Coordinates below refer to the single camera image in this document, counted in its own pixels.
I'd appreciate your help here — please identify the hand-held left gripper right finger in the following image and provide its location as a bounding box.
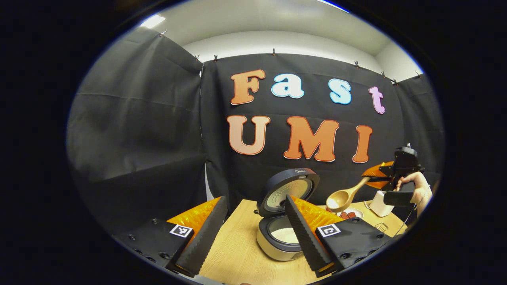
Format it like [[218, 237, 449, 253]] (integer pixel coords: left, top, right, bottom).
[[284, 195, 396, 278]]

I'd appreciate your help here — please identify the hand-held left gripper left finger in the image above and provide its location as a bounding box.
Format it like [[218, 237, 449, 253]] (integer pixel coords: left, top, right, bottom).
[[112, 196, 229, 279]]

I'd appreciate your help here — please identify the wooden spoon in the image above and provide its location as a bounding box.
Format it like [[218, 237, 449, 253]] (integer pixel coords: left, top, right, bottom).
[[326, 176, 372, 213]]

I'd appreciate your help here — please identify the dark grey rice cooker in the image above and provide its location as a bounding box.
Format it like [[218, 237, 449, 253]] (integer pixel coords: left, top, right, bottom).
[[256, 168, 320, 262]]

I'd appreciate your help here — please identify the white toaster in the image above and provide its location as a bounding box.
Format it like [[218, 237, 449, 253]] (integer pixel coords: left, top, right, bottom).
[[369, 190, 395, 217]]

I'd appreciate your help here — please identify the white round plate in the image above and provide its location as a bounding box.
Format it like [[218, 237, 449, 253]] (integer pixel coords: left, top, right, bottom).
[[337, 207, 364, 220]]

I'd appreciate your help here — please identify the black backdrop cloth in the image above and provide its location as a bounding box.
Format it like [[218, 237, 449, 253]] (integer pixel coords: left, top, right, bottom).
[[67, 28, 444, 238]]

